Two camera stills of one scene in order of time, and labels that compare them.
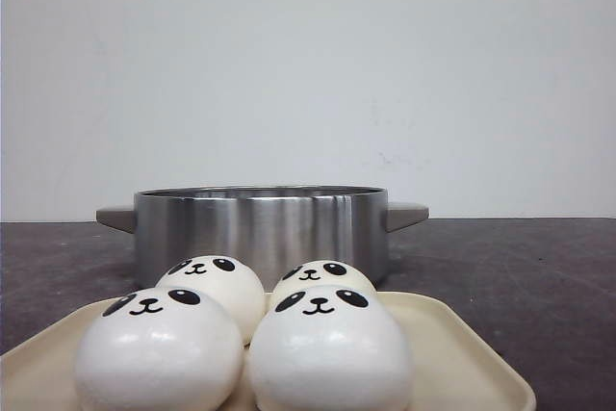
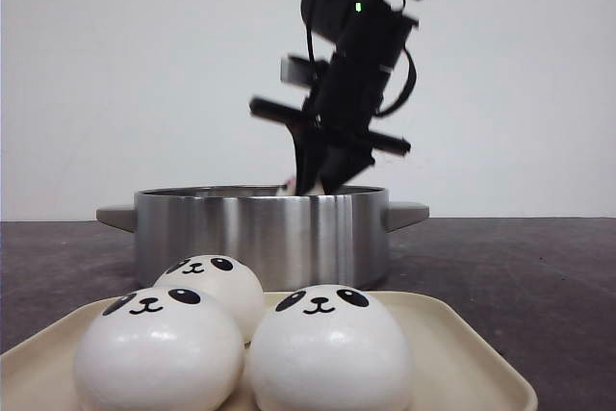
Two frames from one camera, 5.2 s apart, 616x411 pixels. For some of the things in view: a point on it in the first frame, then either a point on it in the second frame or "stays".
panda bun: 161,348 stays
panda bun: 329,347 stays
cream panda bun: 321,272 → 316,189
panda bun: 225,281 stays
